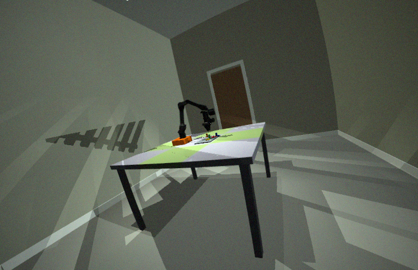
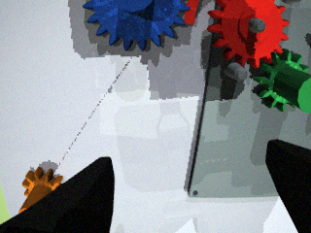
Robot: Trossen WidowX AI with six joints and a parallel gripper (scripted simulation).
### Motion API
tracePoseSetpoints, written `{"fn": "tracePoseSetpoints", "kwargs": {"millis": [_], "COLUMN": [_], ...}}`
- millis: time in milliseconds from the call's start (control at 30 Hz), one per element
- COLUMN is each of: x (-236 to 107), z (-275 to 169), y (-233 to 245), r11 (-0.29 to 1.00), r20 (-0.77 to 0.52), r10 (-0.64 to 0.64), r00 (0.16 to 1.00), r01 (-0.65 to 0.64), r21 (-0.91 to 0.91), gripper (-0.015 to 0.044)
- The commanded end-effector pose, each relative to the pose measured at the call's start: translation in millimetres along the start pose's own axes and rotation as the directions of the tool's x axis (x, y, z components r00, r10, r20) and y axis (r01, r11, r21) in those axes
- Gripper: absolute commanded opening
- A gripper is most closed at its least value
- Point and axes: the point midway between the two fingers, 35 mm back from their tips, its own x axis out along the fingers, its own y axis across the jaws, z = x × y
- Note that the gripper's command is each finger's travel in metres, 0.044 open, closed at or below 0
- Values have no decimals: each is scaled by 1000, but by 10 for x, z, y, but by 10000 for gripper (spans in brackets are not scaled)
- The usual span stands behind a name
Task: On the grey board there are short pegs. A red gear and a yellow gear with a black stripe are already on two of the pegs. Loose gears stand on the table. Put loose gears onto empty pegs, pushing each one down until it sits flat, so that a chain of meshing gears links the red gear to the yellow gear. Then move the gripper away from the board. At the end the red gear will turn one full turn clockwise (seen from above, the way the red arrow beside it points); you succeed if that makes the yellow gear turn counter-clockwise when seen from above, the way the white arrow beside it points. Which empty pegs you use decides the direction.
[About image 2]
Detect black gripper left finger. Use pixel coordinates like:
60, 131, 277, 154
0, 156, 116, 233

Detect green gear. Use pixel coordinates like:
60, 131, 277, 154
254, 48, 311, 113

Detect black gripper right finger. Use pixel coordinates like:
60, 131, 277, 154
265, 139, 311, 233

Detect grey board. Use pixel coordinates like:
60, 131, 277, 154
188, 0, 311, 198

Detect brown gear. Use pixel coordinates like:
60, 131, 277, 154
18, 167, 62, 213

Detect blue gear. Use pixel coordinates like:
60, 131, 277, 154
83, 0, 190, 51

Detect red gear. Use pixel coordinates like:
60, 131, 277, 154
206, 0, 291, 69

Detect red curved arrow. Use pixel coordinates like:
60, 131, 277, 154
184, 0, 199, 24

